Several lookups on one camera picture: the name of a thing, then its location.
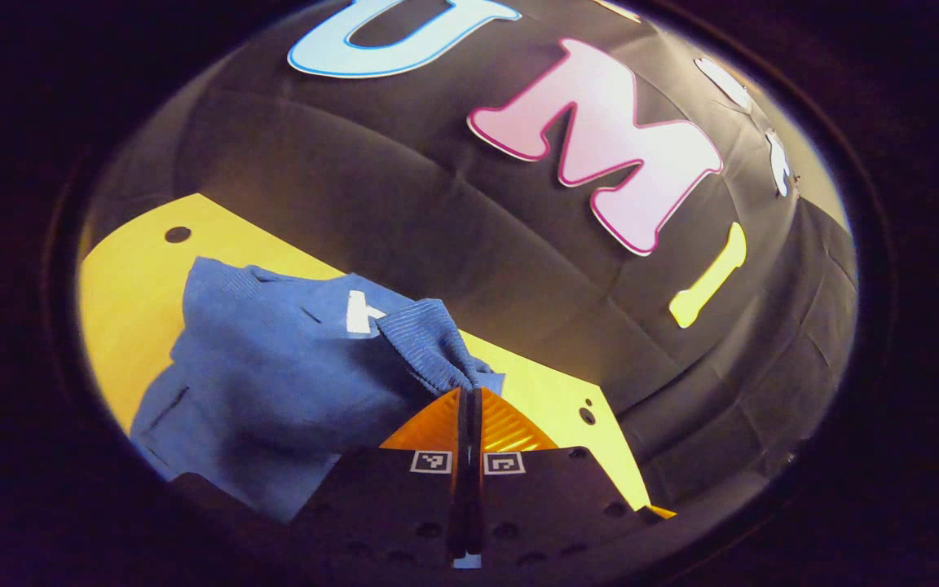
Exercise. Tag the blue knit garment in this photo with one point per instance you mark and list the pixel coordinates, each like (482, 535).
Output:
(274, 383)

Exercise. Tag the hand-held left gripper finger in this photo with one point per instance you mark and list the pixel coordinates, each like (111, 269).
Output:
(462, 440)
(476, 440)

